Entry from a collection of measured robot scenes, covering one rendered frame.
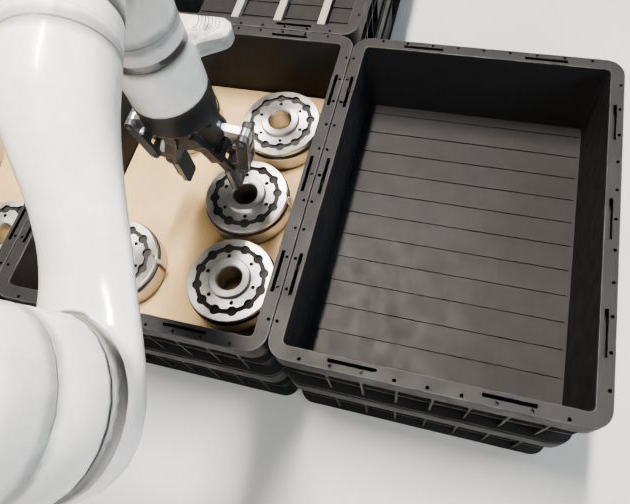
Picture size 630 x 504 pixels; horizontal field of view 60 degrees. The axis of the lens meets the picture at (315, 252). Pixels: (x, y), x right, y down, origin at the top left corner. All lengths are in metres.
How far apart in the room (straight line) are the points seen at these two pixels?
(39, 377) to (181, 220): 0.49
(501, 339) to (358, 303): 0.16
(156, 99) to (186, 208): 0.25
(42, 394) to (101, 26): 0.20
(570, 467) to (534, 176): 0.34
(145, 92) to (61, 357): 0.30
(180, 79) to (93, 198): 0.21
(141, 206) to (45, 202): 0.43
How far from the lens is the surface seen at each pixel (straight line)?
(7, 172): 0.88
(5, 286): 0.65
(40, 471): 0.26
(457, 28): 1.06
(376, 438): 0.72
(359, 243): 0.66
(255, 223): 0.65
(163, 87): 0.50
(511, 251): 0.67
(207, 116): 0.54
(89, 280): 0.31
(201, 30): 0.56
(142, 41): 0.47
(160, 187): 0.76
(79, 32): 0.34
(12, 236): 0.68
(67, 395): 0.25
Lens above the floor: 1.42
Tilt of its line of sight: 64 degrees down
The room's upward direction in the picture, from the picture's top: 16 degrees counter-clockwise
